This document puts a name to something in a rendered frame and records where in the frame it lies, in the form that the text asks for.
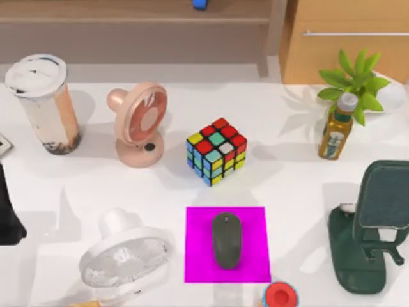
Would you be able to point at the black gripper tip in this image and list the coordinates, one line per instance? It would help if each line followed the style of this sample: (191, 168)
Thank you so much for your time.
(8, 220)

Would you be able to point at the dark grey computer mouse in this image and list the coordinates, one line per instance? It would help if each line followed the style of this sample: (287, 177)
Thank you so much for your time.
(227, 243)

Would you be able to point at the small blue object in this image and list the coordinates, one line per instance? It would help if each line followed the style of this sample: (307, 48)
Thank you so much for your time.
(199, 4)

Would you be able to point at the open wooden shelf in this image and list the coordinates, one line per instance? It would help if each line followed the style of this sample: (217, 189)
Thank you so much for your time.
(134, 38)

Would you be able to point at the white desk fan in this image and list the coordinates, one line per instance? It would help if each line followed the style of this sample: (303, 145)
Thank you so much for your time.
(124, 256)

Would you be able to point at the dark green stand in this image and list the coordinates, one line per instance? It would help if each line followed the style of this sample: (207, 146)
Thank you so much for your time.
(380, 198)

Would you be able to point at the multicoloured puzzle cube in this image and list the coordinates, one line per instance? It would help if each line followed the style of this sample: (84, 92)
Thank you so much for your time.
(217, 150)

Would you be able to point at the pink desk fan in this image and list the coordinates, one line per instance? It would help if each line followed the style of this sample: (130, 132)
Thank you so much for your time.
(140, 124)

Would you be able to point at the magenta square mat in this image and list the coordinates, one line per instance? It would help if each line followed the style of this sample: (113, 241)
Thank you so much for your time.
(198, 249)

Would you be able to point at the green plant in white pot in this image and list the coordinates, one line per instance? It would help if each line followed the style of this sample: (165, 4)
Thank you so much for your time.
(354, 80)

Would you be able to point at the light wooden object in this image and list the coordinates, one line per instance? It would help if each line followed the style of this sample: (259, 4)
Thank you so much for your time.
(84, 303)

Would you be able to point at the milk tea cup white lid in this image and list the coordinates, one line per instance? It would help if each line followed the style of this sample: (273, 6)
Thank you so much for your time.
(48, 105)

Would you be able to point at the wooden cupboard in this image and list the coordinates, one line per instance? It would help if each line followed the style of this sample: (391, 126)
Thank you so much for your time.
(338, 60)

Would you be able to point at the yellow bottle with white cap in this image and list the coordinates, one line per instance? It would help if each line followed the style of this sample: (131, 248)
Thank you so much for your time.
(335, 137)

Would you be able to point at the small grey flat object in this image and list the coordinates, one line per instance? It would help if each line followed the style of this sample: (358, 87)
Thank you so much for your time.
(4, 145)

